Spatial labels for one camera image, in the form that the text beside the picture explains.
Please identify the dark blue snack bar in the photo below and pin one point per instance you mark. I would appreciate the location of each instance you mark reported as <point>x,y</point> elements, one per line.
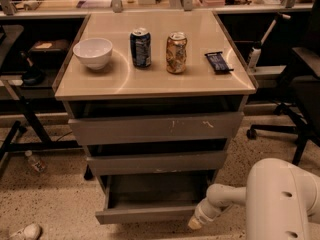
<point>218,63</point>

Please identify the white shoe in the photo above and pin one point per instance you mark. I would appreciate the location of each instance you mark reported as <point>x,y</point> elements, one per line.
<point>29,232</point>

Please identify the grey drawer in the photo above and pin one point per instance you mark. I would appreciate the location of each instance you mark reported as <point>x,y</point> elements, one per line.
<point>152,197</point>
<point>145,120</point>
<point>157,157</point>

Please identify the grey middle drawer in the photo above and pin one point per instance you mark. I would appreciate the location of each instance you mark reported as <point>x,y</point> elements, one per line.
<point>157,157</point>

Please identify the black box on shelf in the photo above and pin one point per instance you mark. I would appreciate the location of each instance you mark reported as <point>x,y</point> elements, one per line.
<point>49,54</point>

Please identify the white ceramic bowl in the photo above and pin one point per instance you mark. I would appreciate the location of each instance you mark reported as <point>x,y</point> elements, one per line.
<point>94,53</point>

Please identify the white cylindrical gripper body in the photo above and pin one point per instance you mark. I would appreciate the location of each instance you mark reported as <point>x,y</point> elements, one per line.
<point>202,214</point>

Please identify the grey top drawer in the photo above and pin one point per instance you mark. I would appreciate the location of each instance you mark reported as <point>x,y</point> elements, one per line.
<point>145,120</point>

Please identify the blue soda can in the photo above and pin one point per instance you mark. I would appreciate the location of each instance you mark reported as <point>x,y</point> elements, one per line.
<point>140,44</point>

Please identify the black office chair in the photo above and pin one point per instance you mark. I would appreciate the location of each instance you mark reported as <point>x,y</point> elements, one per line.
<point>298,89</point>

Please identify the grey drawer cabinet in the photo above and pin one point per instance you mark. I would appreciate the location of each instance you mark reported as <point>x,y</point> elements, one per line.
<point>120,79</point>

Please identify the plastic water bottle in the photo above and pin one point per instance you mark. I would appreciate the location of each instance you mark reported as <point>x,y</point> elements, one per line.
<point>35,161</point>

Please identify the grey bottom drawer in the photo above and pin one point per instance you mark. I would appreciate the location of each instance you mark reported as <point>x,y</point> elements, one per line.
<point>152,197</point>

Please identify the gold soda can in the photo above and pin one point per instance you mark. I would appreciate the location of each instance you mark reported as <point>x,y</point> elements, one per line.
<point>176,52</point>

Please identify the black table leg frame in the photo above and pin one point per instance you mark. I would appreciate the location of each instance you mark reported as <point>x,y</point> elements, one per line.
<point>45,142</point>

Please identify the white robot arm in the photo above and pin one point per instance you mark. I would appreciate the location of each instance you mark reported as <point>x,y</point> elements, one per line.
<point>281,201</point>

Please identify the black joystick device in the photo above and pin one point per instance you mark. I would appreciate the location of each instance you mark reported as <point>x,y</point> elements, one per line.
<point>33,74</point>

